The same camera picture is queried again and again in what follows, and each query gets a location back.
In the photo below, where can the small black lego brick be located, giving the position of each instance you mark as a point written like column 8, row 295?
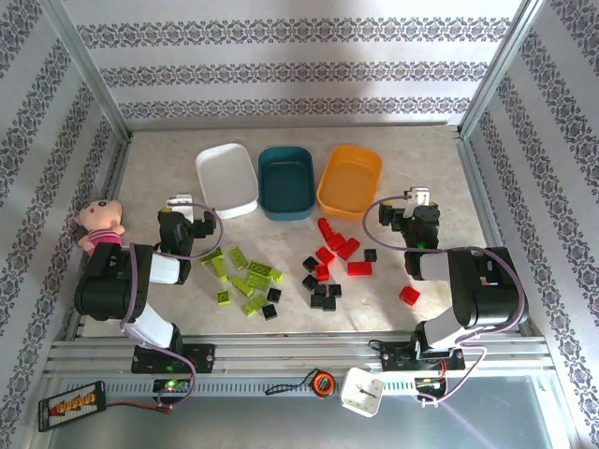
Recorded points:
column 334, row 290
column 319, row 289
column 328, row 304
column 309, row 263
column 273, row 294
column 318, row 300
column 370, row 254
column 269, row 312
column 309, row 281

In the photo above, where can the lime green lego stick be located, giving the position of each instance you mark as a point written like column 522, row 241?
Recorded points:
column 220, row 271

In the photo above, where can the long red lego brick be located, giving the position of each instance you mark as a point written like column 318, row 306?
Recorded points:
column 326, row 229

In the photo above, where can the small lime green lego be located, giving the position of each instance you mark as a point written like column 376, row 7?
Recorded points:
column 223, row 297

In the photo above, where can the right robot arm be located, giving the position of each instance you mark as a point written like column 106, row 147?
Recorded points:
column 486, row 299

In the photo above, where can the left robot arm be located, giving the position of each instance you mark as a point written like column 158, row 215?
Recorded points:
column 105, row 292

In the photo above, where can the white plastic container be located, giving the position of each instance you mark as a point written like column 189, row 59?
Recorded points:
column 224, row 178

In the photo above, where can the orange plastic container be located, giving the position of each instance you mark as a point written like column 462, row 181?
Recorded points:
column 348, row 182

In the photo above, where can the pink plush doll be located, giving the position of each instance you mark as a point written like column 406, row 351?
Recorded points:
column 100, row 220

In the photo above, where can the teal plastic container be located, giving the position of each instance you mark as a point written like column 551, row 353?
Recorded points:
column 285, row 187

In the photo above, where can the controller board with green light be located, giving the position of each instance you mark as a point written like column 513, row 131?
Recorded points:
column 170, row 385

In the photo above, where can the white square clock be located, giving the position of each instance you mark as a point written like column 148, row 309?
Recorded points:
column 361, row 392

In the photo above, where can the orange black tape measure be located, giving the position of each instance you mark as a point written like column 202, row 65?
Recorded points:
column 324, row 384

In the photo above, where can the grey metal shelf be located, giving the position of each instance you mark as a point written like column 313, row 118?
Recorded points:
column 234, row 425

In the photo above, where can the black battery board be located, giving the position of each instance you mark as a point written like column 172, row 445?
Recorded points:
column 70, row 404

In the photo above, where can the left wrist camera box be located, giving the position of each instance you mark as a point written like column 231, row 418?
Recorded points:
column 180, row 200

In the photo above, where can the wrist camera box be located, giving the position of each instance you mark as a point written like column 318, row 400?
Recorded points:
column 419, row 192
column 180, row 200

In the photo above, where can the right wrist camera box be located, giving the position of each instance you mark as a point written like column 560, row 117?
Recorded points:
column 419, row 192

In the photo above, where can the aluminium side rail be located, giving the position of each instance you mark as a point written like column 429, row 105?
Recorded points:
column 482, row 210
column 118, row 175

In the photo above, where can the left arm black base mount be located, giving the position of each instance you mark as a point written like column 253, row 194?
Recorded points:
column 206, row 357

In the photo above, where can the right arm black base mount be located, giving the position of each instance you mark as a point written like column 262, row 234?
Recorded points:
column 395, row 360

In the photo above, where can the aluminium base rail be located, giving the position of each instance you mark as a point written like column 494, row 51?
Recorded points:
column 299, row 351

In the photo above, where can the aluminium frame post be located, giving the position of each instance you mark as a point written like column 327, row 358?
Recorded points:
column 501, row 70
column 89, row 65

